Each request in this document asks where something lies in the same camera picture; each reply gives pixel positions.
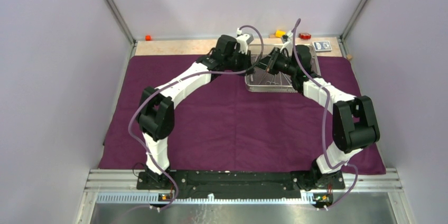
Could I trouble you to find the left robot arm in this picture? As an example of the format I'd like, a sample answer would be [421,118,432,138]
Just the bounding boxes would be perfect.
[135,34,254,189]

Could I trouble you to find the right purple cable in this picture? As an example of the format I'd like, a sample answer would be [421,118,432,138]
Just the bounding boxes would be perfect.
[291,17,359,211]

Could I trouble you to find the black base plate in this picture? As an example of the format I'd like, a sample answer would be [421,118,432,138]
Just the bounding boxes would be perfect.
[136,170,346,200]

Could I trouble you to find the metal mesh instrument tray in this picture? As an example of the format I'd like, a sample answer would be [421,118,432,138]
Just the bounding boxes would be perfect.
[245,44,321,93]

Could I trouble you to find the blue playing card deck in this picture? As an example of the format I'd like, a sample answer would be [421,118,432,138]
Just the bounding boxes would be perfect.
[312,41,332,52]

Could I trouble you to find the purple cloth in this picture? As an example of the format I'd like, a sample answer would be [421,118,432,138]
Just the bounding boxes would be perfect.
[98,54,386,175]

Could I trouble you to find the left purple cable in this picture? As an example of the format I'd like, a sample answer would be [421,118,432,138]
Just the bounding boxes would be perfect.
[127,25,265,212]

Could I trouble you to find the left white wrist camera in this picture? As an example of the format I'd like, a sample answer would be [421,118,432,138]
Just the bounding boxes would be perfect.
[236,29,254,54]

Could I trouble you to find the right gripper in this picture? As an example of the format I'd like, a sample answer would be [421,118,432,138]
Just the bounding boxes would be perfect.
[252,48,297,77]

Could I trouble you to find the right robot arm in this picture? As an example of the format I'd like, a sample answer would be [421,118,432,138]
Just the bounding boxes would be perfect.
[259,45,380,188]

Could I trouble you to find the purple cable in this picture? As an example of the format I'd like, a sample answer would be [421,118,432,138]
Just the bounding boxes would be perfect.
[291,17,359,211]
[127,25,265,212]

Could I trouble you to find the yellow small block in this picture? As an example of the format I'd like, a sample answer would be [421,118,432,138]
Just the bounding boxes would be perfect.
[275,30,286,38]

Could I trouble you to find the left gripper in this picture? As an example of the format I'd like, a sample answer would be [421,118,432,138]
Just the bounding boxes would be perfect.
[223,48,255,76]

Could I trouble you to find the red small block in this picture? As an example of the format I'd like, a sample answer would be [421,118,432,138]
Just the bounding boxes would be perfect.
[298,32,312,40]

